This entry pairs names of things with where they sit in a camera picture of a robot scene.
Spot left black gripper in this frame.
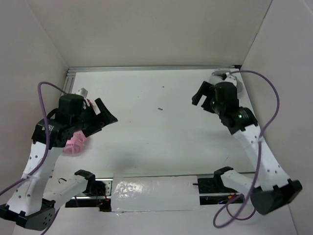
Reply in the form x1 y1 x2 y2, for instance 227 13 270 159
71 98 118 137

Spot white grey headphones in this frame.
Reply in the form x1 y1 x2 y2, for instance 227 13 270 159
208 69 244 95

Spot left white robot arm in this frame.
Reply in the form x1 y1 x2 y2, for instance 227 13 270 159
0 94 118 232

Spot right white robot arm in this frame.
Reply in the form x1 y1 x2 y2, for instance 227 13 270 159
192 81 302 215

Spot pink headphones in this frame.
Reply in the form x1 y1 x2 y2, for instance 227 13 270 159
63 131 88 155

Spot white glossy cover panel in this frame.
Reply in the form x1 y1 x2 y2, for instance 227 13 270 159
111 176 200 212

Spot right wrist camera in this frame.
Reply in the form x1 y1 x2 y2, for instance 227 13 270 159
223 71 238 87

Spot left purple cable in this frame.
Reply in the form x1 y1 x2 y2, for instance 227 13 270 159
0 81 74 228

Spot purple cable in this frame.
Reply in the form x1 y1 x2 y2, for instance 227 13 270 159
213 70 280 228
0 81 74 228

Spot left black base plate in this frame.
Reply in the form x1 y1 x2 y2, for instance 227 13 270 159
66 178 113 204

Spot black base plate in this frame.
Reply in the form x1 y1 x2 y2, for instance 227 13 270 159
193 178 239 205
66 178 113 204

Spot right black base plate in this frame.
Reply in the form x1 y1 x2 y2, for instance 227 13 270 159
193 178 239 205

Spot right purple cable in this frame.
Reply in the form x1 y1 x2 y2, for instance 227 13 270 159
213 70 280 228

